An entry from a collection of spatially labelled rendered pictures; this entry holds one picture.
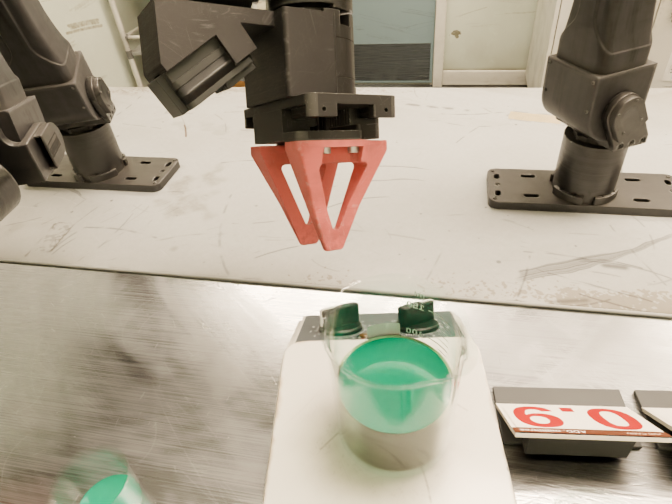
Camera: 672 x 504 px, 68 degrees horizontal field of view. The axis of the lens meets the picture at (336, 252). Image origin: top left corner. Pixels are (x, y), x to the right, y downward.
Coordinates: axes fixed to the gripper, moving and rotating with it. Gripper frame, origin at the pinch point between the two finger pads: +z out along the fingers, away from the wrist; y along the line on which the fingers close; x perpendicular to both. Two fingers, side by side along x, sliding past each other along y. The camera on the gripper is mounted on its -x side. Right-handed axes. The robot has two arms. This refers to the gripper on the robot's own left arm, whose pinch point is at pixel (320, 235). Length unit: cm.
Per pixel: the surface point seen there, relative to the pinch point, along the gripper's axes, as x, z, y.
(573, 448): 10.4, 13.7, 13.5
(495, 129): 38.7, -8.4, -17.6
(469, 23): 208, -77, -182
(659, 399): 18.8, 12.4, 14.6
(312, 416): -5.9, 8.4, 8.4
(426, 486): -3.1, 10.2, 14.5
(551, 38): 193, -54, -120
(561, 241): 27.4, 3.7, 0.7
